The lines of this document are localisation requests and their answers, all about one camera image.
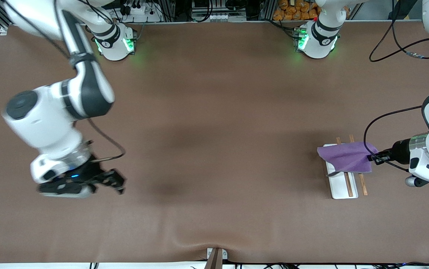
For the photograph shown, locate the purple towel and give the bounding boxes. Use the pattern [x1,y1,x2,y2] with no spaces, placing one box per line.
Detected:
[317,141,379,177]

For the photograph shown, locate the wooden rack rod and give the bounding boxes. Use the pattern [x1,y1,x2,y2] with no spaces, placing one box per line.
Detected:
[336,137,354,198]
[349,134,369,196]

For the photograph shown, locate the white rack base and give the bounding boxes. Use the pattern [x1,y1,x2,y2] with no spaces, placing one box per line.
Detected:
[323,144,359,200]

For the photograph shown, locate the brown table mat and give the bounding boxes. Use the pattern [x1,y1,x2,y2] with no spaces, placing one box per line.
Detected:
[0,21,429,264]

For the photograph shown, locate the white power strip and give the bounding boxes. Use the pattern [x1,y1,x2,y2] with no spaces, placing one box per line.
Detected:
[119,2,162,23]

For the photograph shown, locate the orange snack bags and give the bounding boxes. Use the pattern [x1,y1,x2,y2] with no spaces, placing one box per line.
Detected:
[273,0,321,21]

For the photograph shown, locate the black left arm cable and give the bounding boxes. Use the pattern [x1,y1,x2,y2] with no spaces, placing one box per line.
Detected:
[364,0,429,172]

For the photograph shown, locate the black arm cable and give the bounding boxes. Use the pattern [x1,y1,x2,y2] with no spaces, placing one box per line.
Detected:
[54,0,126,162]
[364,0,429,172]

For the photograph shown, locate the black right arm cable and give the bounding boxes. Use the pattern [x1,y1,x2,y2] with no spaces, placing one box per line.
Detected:
[54,0,126,162]

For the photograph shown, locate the aluminium post with brackets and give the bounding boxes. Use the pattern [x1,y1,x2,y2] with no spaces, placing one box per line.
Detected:
[206,248,228,269]

